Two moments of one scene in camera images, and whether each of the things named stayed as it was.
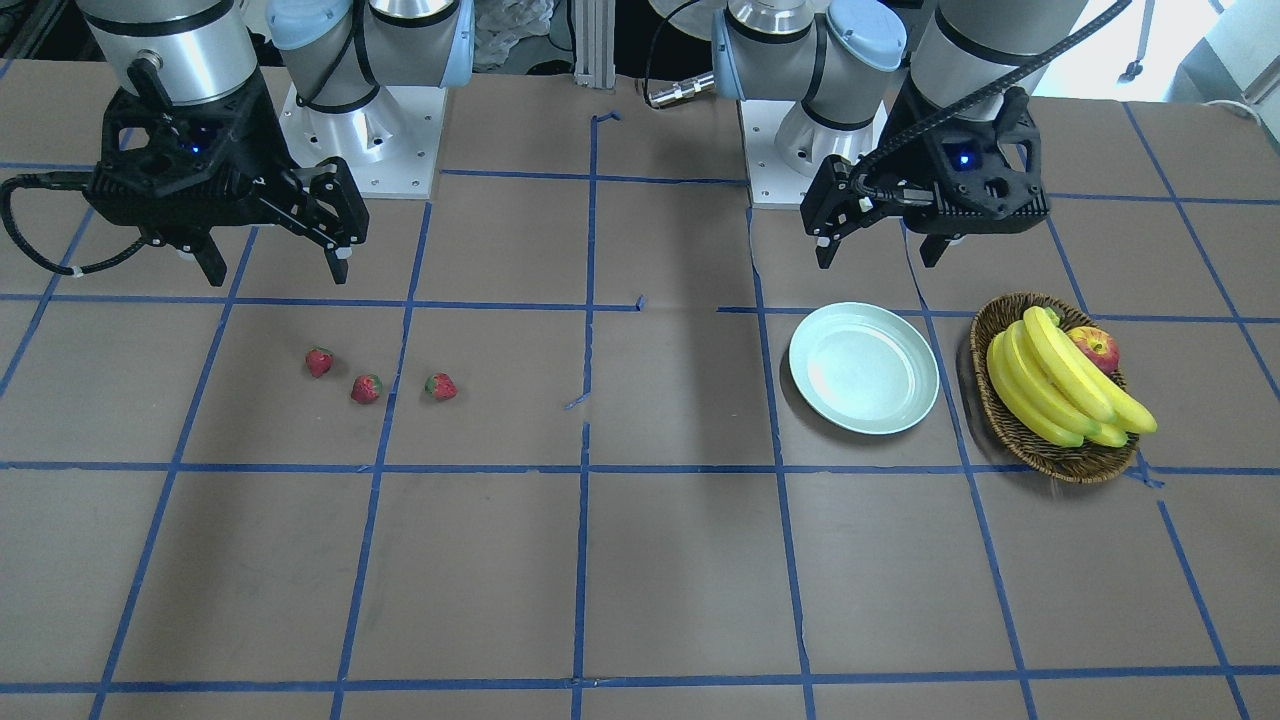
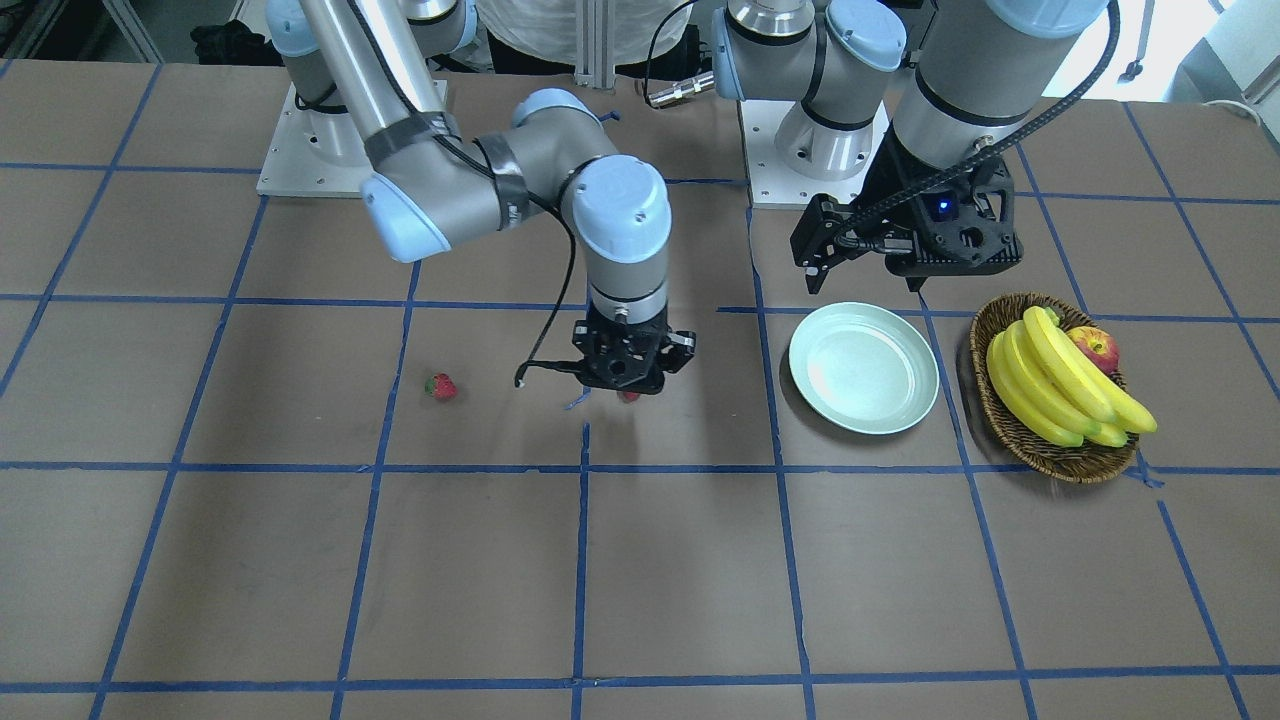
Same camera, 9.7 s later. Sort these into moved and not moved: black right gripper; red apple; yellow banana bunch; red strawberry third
Moved: black right gripper
Not moved: yellow banana bunch; red apple; red strawberry third
